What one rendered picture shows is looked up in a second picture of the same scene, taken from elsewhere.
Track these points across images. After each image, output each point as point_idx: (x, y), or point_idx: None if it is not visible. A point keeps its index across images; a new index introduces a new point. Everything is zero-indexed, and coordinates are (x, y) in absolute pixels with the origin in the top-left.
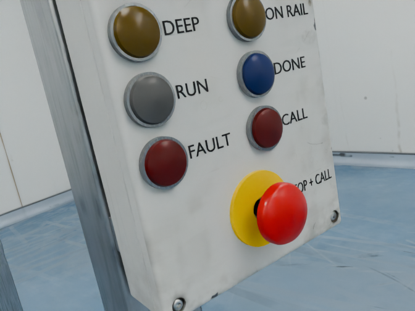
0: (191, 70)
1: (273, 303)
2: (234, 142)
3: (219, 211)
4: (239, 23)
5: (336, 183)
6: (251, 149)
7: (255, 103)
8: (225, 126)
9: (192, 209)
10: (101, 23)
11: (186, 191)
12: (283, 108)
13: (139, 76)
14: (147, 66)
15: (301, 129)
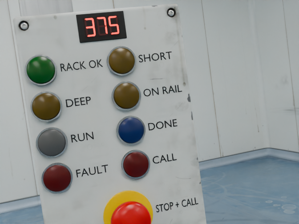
0: (82, 126)
1: None
2: (111, 170)
3: (95, 211)
4: (116, 100)
5: (203, 209)
6: (124, 176)
7: (130, 147)
8: (105, 160)
9: (75, 207)
10: (28, 102)
11: (72, 196)
12: (155, 152)
13: (45, 130)
14: (53, 123)
15: (170, 167)
